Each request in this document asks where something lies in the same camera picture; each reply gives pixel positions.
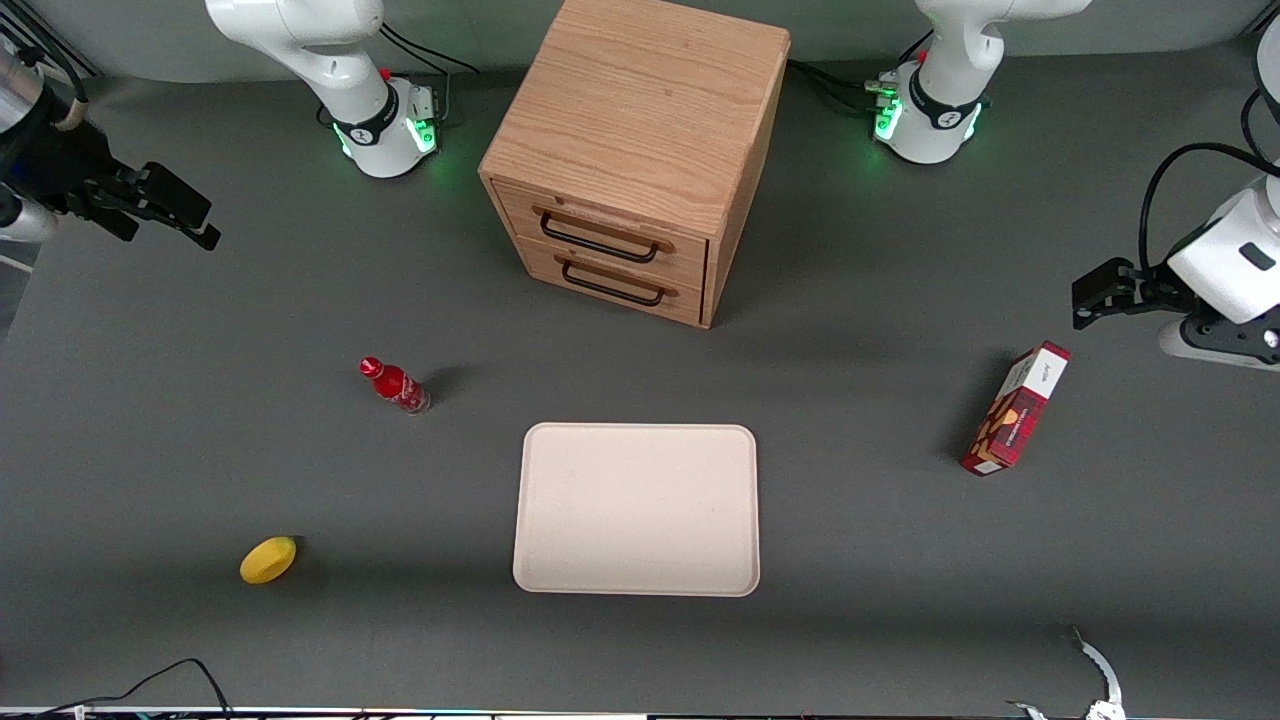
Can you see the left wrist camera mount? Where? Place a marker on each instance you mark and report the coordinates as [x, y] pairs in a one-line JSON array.
[[1215, 340]]

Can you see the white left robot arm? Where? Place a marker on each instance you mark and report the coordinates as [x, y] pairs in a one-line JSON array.
[[940, 110]]

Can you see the wooden drawer cabinet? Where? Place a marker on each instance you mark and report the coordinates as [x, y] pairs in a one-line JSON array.
[[640, 100]]

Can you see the red cookie box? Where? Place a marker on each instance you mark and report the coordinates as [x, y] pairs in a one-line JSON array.
[[1015, 415]]

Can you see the wooden drawer front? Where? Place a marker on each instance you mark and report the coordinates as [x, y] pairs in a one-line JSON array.
[[690, 305], [690, 265]]

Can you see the small red coke bottle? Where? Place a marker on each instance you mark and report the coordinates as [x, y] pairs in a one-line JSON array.
[[398, 386]]

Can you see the yellow lemon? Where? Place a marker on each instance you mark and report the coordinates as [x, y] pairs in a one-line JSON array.
[[268, 561]]

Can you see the white curved plastic strip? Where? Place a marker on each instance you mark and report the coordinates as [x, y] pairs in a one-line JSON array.
[[1100, 662]]

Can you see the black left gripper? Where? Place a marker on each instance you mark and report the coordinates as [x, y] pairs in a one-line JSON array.
[[1147, 283]]

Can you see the beige rectangular tray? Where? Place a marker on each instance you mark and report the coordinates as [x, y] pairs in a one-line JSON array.
[[640, 510]]

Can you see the grey metal frame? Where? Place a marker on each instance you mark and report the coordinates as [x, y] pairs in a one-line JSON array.
[[40, 30]]

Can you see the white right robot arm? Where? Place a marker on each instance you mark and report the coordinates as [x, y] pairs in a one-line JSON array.
[[300, 40]]

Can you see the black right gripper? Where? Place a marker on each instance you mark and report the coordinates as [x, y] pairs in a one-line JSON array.
[[58, 163]]

